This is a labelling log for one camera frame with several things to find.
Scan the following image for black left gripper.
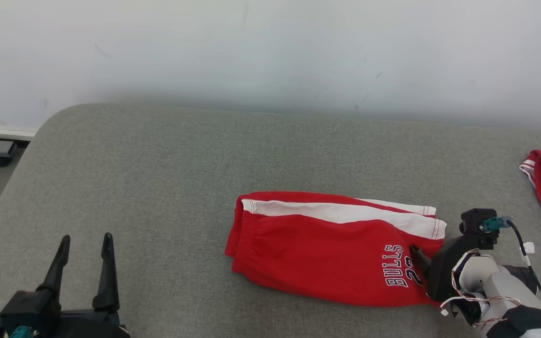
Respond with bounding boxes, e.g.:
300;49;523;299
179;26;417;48
36;233;130;338

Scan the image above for white wall baseboard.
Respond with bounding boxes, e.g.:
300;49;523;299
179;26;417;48
0;126;37;140

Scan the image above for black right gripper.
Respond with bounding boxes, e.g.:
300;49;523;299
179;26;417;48
410;233;499;302

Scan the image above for white red wire bundle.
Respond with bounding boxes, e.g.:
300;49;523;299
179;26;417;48
440;249;522;329

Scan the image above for red shorts with white stripe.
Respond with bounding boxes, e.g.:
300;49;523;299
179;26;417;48
225;191;447;308

